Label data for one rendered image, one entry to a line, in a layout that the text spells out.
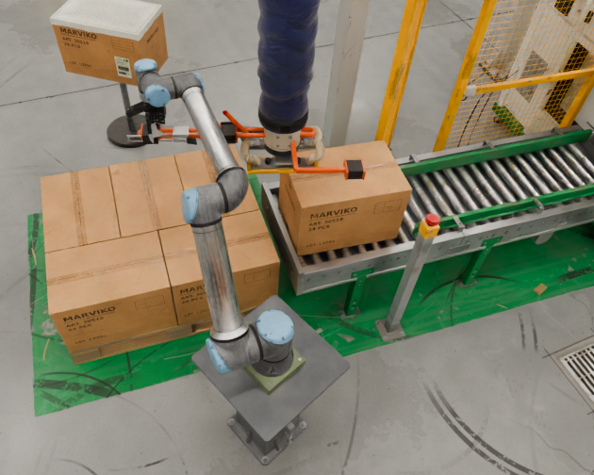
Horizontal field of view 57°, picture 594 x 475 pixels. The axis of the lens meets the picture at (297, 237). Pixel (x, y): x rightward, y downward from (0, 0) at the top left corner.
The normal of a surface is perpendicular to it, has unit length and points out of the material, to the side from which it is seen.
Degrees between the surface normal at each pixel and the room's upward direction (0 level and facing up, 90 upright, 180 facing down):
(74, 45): 90
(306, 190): 0
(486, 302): 0
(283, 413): 0
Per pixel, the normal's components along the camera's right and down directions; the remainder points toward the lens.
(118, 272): 0.07, -0.63
